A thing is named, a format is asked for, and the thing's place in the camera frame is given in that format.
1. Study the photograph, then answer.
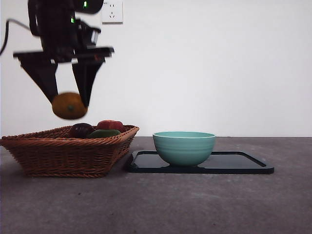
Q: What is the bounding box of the brown kiwifruit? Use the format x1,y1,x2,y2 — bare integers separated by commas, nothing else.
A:
52,92,88,120

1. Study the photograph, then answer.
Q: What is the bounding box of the teal ceramic bowl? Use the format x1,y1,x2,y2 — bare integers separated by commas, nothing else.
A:
152,131,216,168

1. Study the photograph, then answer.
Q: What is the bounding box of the dark purple round fruit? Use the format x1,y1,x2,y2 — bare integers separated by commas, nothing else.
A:
69,122,94,138

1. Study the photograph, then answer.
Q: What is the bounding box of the red apple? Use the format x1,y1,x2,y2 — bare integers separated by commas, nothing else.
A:
97,119,124,133

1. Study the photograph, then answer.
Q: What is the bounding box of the green avocado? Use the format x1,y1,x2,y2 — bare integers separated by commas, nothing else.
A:
86,129,121,139

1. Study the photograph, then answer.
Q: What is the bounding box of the brown wicker basket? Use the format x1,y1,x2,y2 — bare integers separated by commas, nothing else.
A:
0,125,140,178

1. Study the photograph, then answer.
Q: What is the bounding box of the black rectangular tray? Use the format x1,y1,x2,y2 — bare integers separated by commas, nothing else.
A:
125,150,275,175

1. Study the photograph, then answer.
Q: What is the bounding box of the pale grey left wrist camera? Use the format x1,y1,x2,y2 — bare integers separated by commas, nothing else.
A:
89,28,101,46

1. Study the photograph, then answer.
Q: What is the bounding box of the white wall power socket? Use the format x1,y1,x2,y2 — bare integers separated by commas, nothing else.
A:
101,1,123,24

